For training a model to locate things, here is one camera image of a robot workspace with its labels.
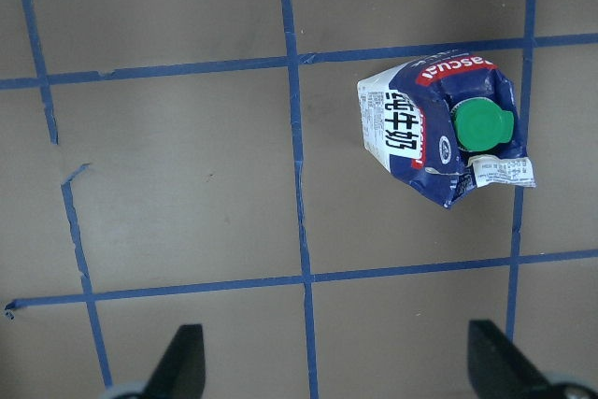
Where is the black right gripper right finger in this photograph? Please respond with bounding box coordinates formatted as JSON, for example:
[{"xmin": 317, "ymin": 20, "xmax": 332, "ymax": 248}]
[{"xmin": 467, "ymin": 320, "xmax": 554, "ymax": 398}]

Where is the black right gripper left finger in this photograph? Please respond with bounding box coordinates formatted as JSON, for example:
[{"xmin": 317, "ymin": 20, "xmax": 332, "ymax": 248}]
[{"xmin": 141, "ymin": 324, "xmax": 206, "ymax": 399}]

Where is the blue white milk carton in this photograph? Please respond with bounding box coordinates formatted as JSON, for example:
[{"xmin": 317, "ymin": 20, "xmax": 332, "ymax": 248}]
[{"xmin": 357, "ymin": 50, "xmax": 536, "ymax": 208}]

